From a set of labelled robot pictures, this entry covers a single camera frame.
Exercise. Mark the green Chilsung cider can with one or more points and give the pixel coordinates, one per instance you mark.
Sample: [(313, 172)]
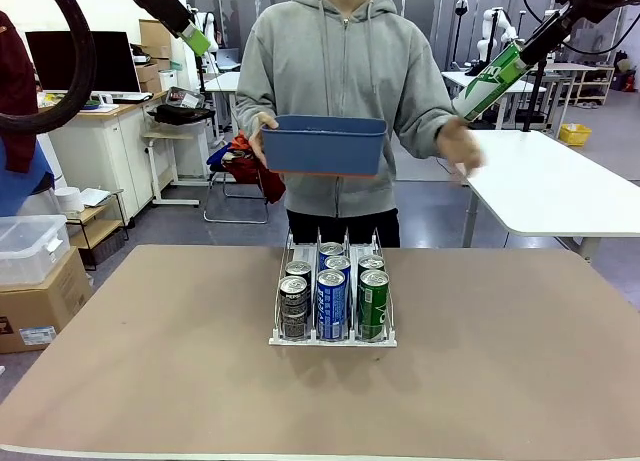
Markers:
[(487, 83), (372, 306), (371, 262)]

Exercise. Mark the blue plastic bin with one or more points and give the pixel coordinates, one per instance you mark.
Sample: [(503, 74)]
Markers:
[(325, 148)]

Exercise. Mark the person's right forearm grey sleeve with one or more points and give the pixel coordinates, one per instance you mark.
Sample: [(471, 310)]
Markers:
[(247, 116)]

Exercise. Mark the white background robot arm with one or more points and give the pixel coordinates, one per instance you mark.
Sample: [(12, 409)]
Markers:
[(214, 36), (509, 28)]

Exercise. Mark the person's left forearm grey sleeve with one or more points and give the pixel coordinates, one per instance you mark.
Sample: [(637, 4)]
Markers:
[(425, 136)]

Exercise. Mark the person's right hand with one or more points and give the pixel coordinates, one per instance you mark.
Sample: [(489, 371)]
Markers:
[(257, 143)]

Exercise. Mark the person's left hand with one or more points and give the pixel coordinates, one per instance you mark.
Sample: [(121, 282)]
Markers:
[(462, 148)]

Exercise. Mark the stacked cardboard boxes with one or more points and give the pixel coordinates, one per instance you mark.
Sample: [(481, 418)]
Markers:
[(152, 36)]

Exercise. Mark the wooden shelf table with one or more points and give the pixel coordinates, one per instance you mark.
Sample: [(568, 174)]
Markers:
[(585, 67)]

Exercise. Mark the grey open laptop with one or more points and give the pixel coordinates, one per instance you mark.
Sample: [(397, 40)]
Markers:
[(227, 60)]

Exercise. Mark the white background table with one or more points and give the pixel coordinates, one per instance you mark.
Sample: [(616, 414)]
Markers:
[(222, 81), (520, 86)]

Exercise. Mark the flat packaged item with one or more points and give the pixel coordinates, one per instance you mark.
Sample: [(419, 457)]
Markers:
[(185, 97)]

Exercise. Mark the black computer monitor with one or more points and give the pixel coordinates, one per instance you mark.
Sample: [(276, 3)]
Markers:
[(115, 61)]

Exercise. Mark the black bag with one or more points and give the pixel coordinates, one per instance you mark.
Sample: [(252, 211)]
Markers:
[(180, 115)]

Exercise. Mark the yellow plastic crate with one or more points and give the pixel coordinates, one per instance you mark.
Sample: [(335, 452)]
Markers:
[(575, 135)]

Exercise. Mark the large white table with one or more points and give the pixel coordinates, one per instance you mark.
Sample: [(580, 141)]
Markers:
[(540, 181)]

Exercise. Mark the white desk cabinet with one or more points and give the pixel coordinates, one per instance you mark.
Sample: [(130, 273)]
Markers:
[(100, 146)]

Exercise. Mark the small white side table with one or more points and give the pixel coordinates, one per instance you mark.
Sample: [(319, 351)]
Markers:
[(167, 181)]

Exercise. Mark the person in grey hoodie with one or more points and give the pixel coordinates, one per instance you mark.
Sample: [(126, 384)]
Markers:
[(340, 61)]

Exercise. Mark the red orange jacket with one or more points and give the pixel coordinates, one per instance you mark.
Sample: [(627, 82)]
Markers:
[(270, 186)]

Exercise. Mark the person in dark red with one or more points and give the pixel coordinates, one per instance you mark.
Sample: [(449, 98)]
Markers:
[(17, 91)]

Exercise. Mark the black metal chair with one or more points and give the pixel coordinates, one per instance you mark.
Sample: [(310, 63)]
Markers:
[(235, 220)]

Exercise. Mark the white paper roll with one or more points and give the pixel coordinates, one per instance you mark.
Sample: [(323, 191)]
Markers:
[(69, 200)]

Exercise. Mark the black Pepsi can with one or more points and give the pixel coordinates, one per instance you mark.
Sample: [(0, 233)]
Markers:
[(294, 311), (299, 267)]

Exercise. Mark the clear plastic storage box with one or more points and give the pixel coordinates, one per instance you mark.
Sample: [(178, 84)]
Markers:
[(30, 251)]

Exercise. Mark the large cardboard box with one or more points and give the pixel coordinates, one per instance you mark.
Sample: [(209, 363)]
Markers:
[(45, 306)]

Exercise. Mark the clear can rack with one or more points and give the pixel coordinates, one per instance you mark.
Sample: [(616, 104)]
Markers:
[(345, 342)]

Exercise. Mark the black camera stand pole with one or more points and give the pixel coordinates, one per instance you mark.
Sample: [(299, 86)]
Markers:
[(485, 76), (536, 101)]

